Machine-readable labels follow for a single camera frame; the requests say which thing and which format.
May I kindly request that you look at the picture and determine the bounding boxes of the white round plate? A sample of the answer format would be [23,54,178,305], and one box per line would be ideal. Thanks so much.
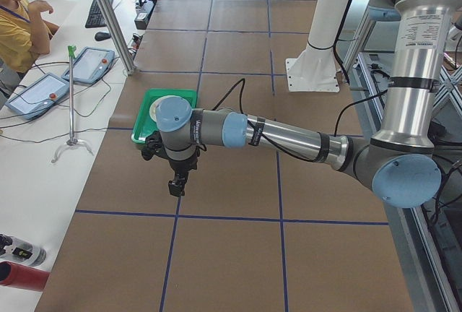
[149,95,191,121]

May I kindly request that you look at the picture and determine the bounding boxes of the teach pendant tablet far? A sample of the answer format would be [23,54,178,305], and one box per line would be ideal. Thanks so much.
[73,47,116,85]

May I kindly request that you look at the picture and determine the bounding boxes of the red cylinder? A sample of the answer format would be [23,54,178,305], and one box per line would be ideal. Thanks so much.
[1,261,50,292]

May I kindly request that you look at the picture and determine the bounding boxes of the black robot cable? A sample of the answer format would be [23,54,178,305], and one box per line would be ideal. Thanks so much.
[212,77,389,163]

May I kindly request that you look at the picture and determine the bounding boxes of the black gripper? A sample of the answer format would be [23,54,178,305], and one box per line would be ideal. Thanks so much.
[168,149,199,196]

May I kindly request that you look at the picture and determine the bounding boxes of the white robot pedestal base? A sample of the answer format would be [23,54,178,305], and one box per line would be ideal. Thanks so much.
[286,0,349,92]

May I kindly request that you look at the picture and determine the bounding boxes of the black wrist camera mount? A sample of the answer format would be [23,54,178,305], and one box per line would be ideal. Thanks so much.
[141,131,168,161]

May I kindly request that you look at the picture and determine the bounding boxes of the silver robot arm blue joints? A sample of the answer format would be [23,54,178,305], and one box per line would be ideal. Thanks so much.
[156,0,461,208]

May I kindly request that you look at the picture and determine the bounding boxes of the green plastic tray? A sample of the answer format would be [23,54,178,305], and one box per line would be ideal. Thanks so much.
[131,88,198,144]

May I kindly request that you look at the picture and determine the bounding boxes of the aluminium frame post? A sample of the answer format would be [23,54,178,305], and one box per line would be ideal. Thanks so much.
[97,0,136,75]

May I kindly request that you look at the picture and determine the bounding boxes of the silver stand with green clip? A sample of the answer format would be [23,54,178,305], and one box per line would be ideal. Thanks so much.
[51,45,94,164]

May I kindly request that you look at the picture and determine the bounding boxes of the aluminium frame rail right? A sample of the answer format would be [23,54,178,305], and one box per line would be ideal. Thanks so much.
[352,51,461,311]

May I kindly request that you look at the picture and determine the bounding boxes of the teach pendant tablet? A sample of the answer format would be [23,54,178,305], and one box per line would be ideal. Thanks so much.
[73,47,116,85]
[6,73,69,120]

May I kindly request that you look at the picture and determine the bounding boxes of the person in yellow shirt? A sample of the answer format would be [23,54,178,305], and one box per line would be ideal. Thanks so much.
[1,0,58,75]

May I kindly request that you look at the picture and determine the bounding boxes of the teach pendant tablet near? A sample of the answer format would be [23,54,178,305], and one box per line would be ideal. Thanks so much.
[6,73,69,120]

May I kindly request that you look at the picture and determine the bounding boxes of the black computer mouse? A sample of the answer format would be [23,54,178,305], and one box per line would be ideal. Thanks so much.
[94,32,111,42]

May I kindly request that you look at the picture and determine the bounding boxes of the black keyboard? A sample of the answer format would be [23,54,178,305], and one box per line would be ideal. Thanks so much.
[84,0,106,28]

